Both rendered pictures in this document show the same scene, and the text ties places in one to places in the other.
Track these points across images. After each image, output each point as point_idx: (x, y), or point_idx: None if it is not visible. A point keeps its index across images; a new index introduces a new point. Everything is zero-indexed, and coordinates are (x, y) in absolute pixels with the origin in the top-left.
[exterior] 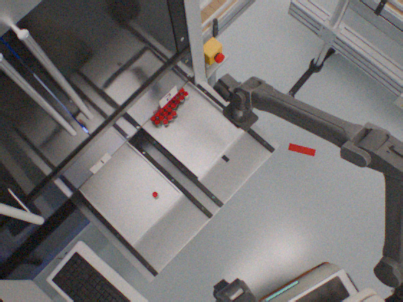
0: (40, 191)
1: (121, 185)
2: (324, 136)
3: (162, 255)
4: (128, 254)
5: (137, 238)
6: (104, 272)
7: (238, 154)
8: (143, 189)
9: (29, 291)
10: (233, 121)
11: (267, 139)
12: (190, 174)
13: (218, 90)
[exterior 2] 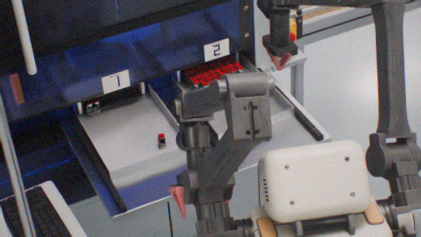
0: (46, 51)
1: (127, 130)
2: (333, 0)
3: (140, 197)
4: (101, 187)
5: (120, 171)
6: (62, 214)
7: (277, 133)
8: (150, 138)
9: None
10: (270, 45)
11: (318, 128)
12: (211, 133)
13: (260, 2)
